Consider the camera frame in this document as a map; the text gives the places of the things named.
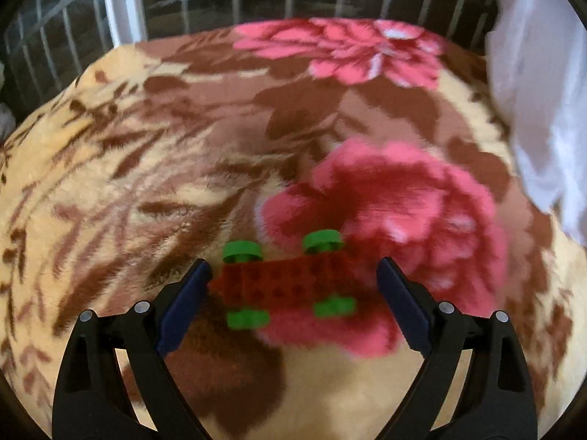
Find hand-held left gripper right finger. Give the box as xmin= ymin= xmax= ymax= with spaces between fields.
xmin=371 ymin=257 xmax=538 ymax=440

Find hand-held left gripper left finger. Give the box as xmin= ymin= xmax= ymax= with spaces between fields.
xmin=52 ymin=257 xmax=217 ymax=440

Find red brick car green wheels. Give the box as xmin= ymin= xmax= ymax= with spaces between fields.
xmin=207 ymin=230 xmax=359 ymax=331

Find floral plush blanket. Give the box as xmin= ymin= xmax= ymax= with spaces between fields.
xmin=0 ymin=17 xmax=587 ymax=440

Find white cloth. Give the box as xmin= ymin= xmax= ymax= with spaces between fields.
xmin=485 ymin=0 xmax=587 ymax=248

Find white frame post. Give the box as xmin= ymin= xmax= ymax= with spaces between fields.
xmin=102 ymin=0 xmax=148 ymax=49

